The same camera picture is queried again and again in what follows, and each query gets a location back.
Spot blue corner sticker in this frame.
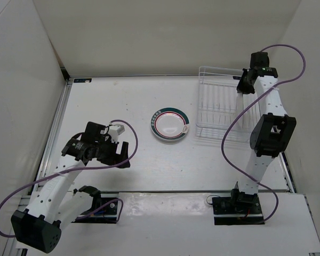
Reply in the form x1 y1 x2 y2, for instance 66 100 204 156
73 78 92 83

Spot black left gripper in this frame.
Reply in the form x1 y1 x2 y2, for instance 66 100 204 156
94 137 130 169

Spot green red rimmed white plate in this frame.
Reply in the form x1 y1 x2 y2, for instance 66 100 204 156
150 107 190 143

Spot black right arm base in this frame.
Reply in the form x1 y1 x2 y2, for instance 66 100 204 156
206 195 265 226

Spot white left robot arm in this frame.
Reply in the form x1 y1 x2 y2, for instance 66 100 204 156
11 122 130 253

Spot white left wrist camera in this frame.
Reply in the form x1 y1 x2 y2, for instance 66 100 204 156
105 122 125 143

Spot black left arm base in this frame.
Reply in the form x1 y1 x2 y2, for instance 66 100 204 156
74 197 124 224

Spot white wire dish rack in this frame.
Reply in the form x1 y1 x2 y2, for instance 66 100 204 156
196 66 257 140

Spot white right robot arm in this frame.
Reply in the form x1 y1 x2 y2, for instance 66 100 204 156
229 52 297 213

